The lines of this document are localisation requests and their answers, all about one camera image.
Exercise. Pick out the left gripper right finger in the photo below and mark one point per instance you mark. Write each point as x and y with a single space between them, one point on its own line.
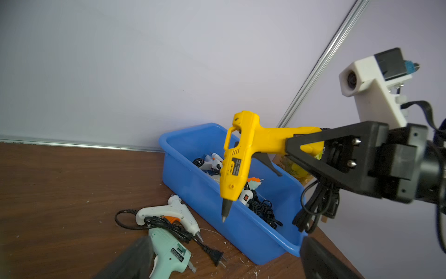
320 263

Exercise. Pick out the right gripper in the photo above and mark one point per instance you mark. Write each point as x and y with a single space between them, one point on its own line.
406 167

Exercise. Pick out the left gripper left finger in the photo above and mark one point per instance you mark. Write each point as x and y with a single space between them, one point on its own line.
136 262

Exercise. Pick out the small mint glue gun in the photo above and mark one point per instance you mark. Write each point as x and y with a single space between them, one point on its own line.
171 255

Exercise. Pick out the white glue gun orange trigger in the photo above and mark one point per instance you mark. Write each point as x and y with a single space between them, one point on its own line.
247 194

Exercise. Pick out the yellow glue gun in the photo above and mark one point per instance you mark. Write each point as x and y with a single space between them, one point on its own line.
245 140

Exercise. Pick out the small white glue gun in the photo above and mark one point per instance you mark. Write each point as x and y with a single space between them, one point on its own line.
212 163

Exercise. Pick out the blue plastic storage box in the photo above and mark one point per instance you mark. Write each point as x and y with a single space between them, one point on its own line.
243 228

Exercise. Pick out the potted green plant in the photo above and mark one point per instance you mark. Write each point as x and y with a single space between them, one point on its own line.
303 176

